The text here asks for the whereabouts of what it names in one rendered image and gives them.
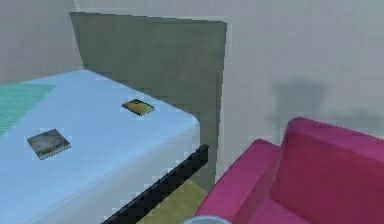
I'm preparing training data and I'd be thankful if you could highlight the pale round container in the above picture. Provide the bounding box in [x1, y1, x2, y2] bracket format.
[181, 215, 232, 224]

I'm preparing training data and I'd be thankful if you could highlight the pink armchair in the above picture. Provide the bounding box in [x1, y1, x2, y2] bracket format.
[195, 116, 384, 224]

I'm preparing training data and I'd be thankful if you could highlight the yellow book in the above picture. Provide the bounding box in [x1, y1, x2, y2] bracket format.
[121, 98, 156, 117]

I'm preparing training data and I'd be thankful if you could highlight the pale blue bed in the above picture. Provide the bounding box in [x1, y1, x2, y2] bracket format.
[0, 11, 228, 224]

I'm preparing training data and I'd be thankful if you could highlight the grey book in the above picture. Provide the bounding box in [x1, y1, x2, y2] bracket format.
[26, 128, 72, 161]

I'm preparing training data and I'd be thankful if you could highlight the green blanket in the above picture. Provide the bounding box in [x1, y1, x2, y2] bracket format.
[0, 82, 56, 138]

